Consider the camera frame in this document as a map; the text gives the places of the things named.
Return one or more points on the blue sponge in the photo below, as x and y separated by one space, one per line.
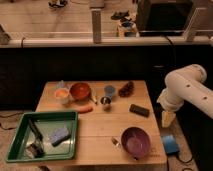
59 135

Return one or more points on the black monitor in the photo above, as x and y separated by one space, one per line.
162 17

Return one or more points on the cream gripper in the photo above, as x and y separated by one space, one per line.
167 118

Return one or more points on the red bowl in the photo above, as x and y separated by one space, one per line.
80 91

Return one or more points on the small knife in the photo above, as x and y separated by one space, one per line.
94 96

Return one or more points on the green plastic tray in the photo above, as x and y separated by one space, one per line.
46 122

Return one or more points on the orange carrot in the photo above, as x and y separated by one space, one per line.
83 109

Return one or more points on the wooden table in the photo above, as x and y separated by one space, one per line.
96 128

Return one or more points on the dark purple grape bunch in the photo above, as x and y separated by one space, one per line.
127 90

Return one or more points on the black dish brush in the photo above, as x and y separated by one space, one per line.
35 149

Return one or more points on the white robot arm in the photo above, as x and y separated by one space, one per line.
185 84

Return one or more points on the black rectangular block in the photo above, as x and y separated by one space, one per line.
139 110

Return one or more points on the small metal cup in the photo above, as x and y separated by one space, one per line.
106 103

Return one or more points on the clear plastic item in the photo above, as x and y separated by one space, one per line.
61 84

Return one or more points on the purple bowl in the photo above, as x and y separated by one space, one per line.
136 142

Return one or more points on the white cup orange inside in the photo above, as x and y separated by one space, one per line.
62 95

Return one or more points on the blue foot pedal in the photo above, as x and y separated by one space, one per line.
170 145

